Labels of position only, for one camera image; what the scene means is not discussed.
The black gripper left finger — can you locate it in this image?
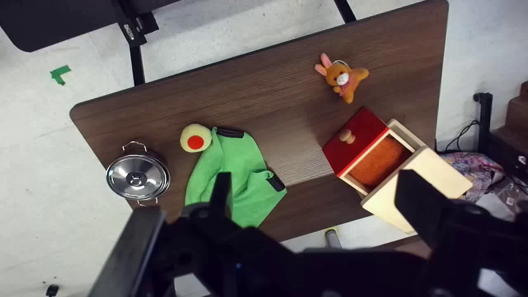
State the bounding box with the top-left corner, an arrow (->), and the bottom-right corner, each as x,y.
209,170 -> 233,223

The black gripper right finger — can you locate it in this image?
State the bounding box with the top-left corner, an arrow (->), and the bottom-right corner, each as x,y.
394,169 -> 461,244

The green towel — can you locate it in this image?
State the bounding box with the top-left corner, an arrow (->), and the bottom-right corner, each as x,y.
182,127 -> 288,230

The yellow ball with red dot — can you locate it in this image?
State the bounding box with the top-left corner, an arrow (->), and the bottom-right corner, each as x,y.
177,122 -> 214,155

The colourful patterned cloth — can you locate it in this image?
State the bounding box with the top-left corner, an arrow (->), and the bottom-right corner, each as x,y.
438,150 -> 528,221

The steel pot with lid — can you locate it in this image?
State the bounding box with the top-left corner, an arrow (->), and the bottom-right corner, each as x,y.
103,139 -> 171,208

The wooden box with red lid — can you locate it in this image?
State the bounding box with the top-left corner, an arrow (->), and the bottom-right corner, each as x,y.
319,106 -> 474,236

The brown wooden furniture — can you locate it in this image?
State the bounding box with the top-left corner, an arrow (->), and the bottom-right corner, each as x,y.
486,81 -> 528,185

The orange plush bunny toy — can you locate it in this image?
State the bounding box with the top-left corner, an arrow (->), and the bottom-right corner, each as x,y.
313,51 -> 370,106

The dark brown folding table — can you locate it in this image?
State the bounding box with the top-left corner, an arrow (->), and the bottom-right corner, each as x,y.
111,0 -> 357,88

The black workbench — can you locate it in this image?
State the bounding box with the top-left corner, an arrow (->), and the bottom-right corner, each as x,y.
0,0 -> 179,55

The thin black floor cable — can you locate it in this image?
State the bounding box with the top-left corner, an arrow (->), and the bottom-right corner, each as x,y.
440,117 -> 479,154

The gray metal post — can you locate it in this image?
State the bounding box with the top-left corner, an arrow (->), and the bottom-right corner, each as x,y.
323,228 -> 342,251

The black upright post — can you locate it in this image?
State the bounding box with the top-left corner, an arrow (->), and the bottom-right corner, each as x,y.
473,91 -> 494,154

